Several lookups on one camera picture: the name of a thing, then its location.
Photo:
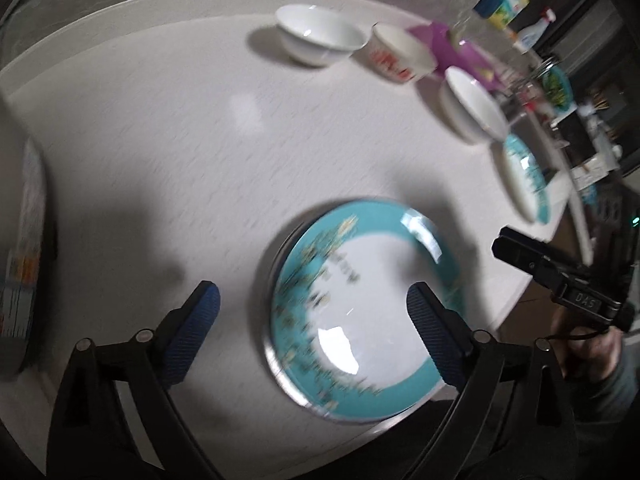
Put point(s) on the wooden chopsticks bundle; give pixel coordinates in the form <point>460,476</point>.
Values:
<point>599,104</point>

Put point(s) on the person's right forearm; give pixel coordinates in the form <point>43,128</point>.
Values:
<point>610,410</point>

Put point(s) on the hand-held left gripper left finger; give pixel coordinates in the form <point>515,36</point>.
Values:
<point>195,330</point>

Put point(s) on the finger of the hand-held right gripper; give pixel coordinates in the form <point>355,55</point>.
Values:
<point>520,250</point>

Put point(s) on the large teal rimmed plate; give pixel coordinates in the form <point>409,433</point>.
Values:
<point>360,310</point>

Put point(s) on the white bowl with red print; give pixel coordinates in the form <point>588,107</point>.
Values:
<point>400,45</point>

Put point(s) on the white spray bottle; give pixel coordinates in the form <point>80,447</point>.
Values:
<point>535,32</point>

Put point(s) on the small teal rimmed plate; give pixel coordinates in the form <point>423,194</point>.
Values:
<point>522,175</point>

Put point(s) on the person's right hand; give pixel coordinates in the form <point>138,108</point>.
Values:
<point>590,350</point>

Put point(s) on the steel rice cooker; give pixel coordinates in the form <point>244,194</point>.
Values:
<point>25,260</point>

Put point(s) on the purple plastic basin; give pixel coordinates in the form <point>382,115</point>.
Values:
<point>465,55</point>

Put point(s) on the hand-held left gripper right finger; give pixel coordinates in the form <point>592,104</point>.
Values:
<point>432,330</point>

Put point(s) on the teal bowl with greens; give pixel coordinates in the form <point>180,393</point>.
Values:
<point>557,85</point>

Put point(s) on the plain white bowl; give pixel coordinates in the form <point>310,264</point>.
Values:
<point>320,30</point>
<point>475,105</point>

